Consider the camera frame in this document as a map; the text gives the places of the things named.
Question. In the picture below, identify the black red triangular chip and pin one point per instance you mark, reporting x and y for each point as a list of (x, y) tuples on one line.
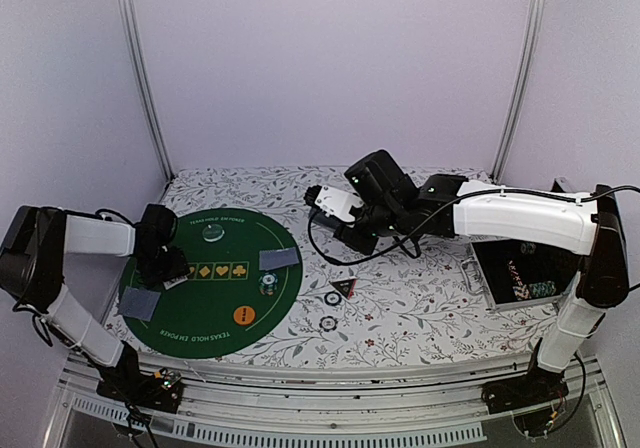
[(345, 287)]

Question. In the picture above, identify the poker chips in case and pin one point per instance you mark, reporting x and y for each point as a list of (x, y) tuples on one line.
[(530, 273)]

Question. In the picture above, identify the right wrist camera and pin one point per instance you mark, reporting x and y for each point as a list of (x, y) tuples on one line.
[(333, 202)]

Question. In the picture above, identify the left aluminium frame post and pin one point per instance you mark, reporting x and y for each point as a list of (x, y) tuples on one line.
[(135, 49)]

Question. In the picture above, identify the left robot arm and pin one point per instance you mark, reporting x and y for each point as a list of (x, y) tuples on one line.
[(32, 262)]

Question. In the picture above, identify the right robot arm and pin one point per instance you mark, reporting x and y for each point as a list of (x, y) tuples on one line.
[(601, 283)]

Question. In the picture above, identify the black white poker chip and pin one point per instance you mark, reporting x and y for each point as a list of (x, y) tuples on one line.
[(332, 298)]

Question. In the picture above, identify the dealt blue card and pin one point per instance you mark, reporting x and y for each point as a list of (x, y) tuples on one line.
[(285, 259), (267, 259), (152, 299), (129, 302)]

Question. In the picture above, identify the aluminium frame post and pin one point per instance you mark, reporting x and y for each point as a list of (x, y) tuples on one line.
[(135, 49), (532, 29)]

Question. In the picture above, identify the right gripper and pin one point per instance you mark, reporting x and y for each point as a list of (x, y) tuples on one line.
[(365, 245)]

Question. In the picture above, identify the clear dealer button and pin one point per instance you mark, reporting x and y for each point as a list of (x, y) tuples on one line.
[(213, 233)]

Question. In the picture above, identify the green white chip stack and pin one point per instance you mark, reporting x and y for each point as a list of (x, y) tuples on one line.
[(268, 284)]

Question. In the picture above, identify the green poker mat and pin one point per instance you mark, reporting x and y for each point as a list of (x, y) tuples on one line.
[(195, 319)]

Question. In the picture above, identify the orange big blind button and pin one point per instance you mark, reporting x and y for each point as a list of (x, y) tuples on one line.
[(244, 315)]

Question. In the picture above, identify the floral tablecloth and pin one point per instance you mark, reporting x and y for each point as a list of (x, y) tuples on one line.
[(403, 312)]

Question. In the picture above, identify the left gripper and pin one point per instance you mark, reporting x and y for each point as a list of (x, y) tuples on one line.
[(179, 267)]

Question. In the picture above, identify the front aluminium rail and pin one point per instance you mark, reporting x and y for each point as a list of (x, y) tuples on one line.
[(228, 405)]

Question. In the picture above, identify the right aluminium frame post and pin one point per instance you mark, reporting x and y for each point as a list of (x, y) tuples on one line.
[(532, 29)]

